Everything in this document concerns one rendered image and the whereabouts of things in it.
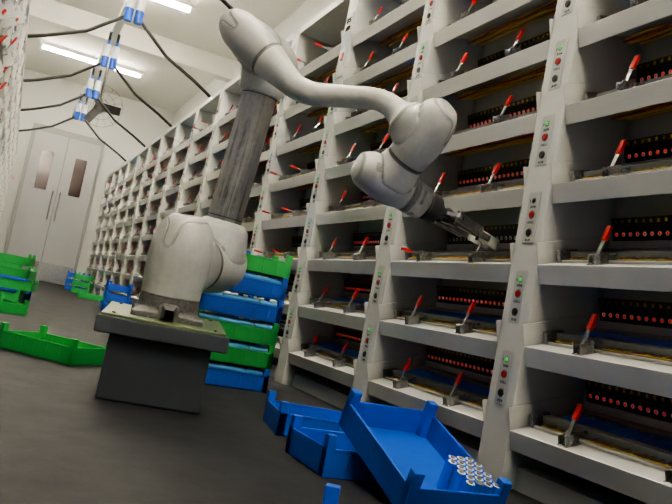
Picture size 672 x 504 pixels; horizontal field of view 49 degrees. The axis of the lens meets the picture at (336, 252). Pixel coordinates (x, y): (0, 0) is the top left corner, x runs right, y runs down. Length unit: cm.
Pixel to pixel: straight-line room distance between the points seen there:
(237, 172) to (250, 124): 14
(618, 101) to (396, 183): 52
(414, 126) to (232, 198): 62
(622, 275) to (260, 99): 111
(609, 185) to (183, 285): 103
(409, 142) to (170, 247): 65
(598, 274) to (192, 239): 98
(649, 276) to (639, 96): 39
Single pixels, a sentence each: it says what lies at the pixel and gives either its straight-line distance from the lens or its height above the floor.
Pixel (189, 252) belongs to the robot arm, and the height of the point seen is 39.
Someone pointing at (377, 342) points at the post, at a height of 25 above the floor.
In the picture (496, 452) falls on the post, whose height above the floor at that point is 7.
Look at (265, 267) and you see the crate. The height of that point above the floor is 42.
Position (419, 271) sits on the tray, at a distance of 215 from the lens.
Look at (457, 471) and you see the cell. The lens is 135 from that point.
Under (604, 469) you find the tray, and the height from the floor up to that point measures 12.
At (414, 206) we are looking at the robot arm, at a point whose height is 60.
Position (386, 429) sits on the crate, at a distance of 155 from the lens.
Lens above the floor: 30
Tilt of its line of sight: 5 degrees up
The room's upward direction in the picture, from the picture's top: 11 degrees clockwise
